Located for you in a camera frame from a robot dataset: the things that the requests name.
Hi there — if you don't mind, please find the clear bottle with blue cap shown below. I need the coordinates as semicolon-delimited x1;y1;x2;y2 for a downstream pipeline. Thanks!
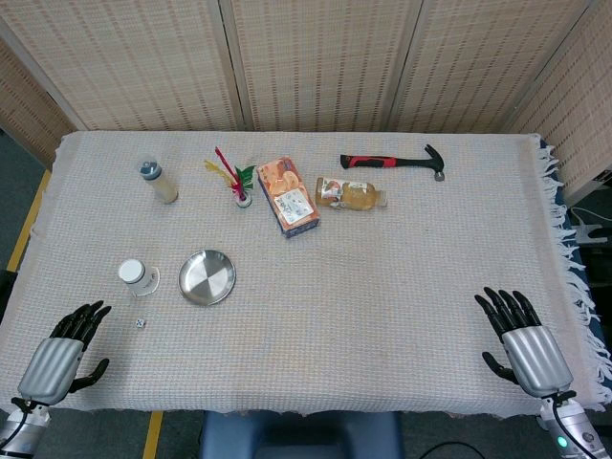
138;160;180;206

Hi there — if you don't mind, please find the red and black claw hammer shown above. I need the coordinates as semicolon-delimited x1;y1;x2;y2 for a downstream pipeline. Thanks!
339;143;448;183

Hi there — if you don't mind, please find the white woven fringed tablecloth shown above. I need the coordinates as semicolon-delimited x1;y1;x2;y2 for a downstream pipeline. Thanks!
0;129;612;416

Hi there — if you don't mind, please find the woven folding screen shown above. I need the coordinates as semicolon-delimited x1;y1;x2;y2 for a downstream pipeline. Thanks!
0;0;612;202

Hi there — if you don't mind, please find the black cable on floor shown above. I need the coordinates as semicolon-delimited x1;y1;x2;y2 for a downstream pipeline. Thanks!
418;440;541;459

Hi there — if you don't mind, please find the white bracket on dark stand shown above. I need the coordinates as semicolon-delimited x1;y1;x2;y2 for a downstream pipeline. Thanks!
571;206;608;246

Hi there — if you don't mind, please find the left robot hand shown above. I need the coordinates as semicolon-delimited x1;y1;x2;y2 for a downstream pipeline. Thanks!
17;299;113;406

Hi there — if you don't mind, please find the white paper cup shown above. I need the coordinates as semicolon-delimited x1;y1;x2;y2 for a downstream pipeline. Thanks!
118;258;161;297

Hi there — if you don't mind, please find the colourful feather shuttlecock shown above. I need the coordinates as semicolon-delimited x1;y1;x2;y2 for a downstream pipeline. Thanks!
204;145;257;208

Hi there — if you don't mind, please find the steel plate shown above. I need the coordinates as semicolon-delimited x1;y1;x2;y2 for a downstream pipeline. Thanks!
177;249;237;307

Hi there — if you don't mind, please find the amber drink bottle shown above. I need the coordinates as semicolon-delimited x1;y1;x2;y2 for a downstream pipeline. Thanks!
314;176;388;211

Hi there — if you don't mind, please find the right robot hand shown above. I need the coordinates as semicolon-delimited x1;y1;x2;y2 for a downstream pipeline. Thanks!
473;286;575;399

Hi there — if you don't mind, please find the orange printed carton box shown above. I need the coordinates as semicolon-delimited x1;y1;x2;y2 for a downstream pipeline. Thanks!
256;155;322;240

